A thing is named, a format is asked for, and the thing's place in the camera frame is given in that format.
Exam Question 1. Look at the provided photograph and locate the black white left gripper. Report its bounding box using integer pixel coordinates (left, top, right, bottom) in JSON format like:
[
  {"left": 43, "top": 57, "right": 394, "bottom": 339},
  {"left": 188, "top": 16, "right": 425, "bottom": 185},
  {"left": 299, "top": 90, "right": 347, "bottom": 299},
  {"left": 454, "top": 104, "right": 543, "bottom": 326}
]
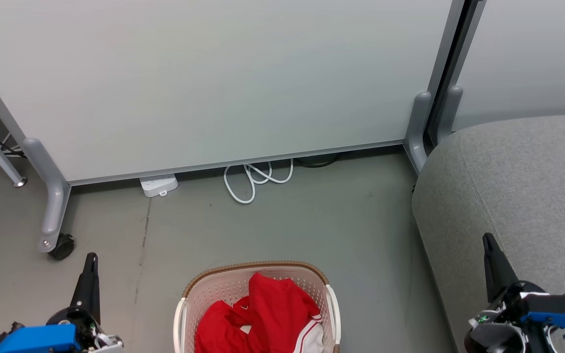
[{"left": 46, "top": 252, "right": 125, "bottom": 353}]

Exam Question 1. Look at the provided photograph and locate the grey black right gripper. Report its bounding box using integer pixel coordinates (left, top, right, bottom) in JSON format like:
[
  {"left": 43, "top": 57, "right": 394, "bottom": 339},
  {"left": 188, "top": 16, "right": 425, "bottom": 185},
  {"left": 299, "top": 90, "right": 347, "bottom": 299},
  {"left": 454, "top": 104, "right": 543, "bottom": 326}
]
[{"left": 464, "top": 233, "right": 558, "bottom": 353}]

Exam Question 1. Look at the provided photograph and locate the red and white jersey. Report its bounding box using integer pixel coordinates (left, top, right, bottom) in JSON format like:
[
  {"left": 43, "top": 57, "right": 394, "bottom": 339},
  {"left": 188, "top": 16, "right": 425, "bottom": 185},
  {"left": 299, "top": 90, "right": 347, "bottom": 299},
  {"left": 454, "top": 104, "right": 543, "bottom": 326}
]
[{"left": 194, "top": 272, "right": 325, "bottom": 353}]

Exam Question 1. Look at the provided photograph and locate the grey fabric sofa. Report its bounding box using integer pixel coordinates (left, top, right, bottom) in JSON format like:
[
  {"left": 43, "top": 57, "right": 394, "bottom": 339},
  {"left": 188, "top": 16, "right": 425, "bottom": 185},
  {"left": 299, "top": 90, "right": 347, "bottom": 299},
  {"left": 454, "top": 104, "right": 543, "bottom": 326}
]
[{"left": 411, "top": 114, "right": 565, "bottom": 353}]

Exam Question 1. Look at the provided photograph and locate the black caster wheel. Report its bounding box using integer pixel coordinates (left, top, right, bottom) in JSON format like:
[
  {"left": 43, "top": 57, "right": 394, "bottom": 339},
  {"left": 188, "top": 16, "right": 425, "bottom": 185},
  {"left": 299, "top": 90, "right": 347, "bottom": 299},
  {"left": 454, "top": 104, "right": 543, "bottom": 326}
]
[{"left": 49, "top": 233, "right": 75, "bottom": 260}]

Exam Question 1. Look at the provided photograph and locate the grey partition leg with caster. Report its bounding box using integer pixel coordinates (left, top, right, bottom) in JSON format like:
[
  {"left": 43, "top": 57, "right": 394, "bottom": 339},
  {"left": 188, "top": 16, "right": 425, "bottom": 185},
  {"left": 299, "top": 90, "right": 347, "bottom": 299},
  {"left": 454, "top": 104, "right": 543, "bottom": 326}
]
[{"left": 23, "top": 137, "right": 72, "bottom": 253}]

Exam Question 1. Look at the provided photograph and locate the white power strip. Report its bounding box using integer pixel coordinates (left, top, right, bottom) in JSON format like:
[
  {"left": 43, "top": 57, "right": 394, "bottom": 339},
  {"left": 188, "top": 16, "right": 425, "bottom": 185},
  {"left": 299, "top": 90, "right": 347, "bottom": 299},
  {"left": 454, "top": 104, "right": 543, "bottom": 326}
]
[{"left": 139, "top": 173, "right": 179, "bottom": 198}]

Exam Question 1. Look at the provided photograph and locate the cream perforated laundry basket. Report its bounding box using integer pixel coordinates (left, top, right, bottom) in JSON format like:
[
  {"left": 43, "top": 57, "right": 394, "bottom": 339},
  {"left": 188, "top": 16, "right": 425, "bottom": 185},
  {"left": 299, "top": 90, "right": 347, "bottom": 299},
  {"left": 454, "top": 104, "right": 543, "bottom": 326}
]
[{"left": 174, "top": 261, "right": 342, "bottom": 353}]

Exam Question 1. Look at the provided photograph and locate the short grey partition leg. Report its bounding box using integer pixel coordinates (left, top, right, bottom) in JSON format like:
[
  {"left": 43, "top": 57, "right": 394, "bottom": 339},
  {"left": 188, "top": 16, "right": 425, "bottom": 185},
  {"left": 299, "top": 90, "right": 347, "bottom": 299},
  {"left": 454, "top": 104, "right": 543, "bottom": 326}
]
[{"left": 404, "top": 91, "right": 433, "bottom": 175}]

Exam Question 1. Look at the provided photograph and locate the grey leg of narrow panel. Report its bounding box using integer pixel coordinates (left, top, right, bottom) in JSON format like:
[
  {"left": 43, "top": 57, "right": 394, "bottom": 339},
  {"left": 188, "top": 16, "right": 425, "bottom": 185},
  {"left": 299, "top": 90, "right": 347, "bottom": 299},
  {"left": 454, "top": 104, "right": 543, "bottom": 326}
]
[{"left": 437, "top": 86, "right": 463, "bottom": 146}]

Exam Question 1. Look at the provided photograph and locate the narrow white partition panel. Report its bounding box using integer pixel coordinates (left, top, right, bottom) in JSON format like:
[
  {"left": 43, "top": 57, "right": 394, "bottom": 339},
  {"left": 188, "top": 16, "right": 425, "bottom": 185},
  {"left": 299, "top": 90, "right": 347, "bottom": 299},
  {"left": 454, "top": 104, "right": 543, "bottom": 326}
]
[{"left": 452, "top": 0, "right": 565, "bottom": 131}]

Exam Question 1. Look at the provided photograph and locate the large white partition panel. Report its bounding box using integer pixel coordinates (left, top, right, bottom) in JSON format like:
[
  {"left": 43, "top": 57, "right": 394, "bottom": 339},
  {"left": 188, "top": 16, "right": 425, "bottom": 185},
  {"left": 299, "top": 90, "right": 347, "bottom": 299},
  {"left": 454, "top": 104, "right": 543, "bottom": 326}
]
[{"left": 0, "top": 0, "right": 460, "bottom": 187}]

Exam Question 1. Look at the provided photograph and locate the black floor cable bundle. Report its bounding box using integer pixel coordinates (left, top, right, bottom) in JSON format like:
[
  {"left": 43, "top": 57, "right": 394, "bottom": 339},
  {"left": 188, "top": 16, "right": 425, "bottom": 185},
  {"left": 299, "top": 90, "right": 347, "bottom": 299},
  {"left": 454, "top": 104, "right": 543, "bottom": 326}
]
[{"left": 0, "top": 137, "right": 26, "bottom": 159}]

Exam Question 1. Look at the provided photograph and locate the coiled white cable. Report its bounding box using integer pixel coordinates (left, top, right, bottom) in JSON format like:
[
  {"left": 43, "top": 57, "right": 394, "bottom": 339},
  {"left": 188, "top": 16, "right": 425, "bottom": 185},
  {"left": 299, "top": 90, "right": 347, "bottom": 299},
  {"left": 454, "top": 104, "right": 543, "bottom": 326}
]
[{"left": 223, "top": 158, "right": 295, "bottom": 204}]

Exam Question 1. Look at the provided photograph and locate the black cable under partition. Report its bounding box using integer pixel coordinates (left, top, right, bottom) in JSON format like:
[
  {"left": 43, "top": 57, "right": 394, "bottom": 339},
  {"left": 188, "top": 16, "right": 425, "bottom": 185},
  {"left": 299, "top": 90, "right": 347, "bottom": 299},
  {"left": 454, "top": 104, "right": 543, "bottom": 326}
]
[{"left": 295, "top": 153, "right": 340, "bottom": 169}]

